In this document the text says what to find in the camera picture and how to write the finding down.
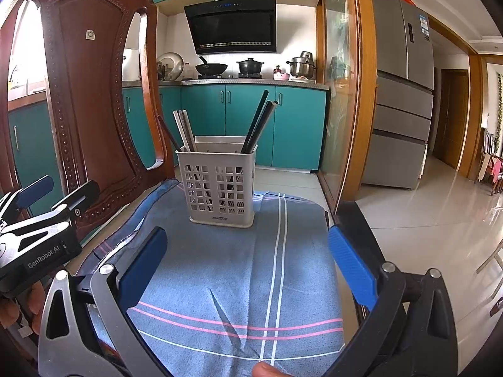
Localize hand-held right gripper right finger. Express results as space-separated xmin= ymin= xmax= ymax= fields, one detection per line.
xmin=327 ymin=224 xmax=459 ymax=377

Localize wood framed glass door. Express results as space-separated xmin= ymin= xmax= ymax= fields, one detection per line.
xmin=316 ymin=0 xmax=378 ymax=213

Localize black cooking pot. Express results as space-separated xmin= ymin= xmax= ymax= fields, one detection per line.
xmin=236 ymin=57 xmax=265 ymax=75

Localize person's right hand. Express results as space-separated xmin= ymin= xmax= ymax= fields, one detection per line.
xmin=252 ymin=362 xmax=292 ymax=377

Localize brown wooden door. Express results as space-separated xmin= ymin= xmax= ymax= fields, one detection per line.
xmin=432 ymin=68 xmax=470 ymax=169

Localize clothes drying rack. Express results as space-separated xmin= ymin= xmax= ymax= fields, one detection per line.
xmin=475 ymin=126 xmax=503 ymax=197

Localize teal kitchen base cabinet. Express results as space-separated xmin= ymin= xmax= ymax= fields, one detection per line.
xmin=8 ymin=86 xmax=181 ymax=213
xmin=181 ymin=84 xmax=329 ymax=173

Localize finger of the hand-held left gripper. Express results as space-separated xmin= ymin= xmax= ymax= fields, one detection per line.
xmin=0 ymin=175 xmax=55 ymax=225
xmin=0 ymin=180 xmax=101 ymax=262

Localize carved wooden chair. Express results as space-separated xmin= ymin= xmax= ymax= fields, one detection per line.
xmin=0 ymin=0 xmax=177 ymax=244

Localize black range hood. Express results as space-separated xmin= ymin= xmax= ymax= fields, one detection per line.
xmin=184 ymin=0 xmax=278 ymax=55

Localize white plastic utensil basket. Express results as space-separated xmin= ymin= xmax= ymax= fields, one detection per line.
xmin=175 ymin=135 xmax=258 ymax=228

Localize grey refrigerator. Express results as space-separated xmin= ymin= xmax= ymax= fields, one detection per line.
xmin=361 ymin=0 xmax=436 ymax=191

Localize light wooden stool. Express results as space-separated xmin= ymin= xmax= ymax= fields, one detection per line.
xmin=475 ymin=241 xmax=503 ymax=319

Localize black wok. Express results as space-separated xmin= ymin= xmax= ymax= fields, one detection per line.
xmin=195 ymin=56 xmax=229 ymax=76

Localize white kitchen appliance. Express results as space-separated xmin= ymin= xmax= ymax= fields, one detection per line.
xmin=123 ymin=48 xmax=142 ymax=81

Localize gas stove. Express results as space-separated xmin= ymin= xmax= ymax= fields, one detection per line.
xmin=196 ymin=73 xmax=264 ymax=80

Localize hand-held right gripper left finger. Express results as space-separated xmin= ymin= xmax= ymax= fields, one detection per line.
xmin=36 ymin=226 xmax=170 ymax=377

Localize steel pan lid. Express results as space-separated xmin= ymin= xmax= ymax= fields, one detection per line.
xmin=156 ymin=52 xmax=185 ymax=82

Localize blue striped towel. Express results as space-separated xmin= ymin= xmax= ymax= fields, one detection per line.
xmin=76 ymin=178 xmax=346 ymax=377

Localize stainless steel stock pot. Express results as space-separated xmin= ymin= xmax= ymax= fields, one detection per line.
xmin=286 ymin=51 xmax=317 ymax=79

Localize brown chopstick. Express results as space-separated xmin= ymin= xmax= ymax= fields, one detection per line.
xmin=158 ymin=116 xmax=182 ymax=152

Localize person's left hand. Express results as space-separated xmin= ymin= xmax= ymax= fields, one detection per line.
xmin=0 ymin=282 xmax=47 ymax=335

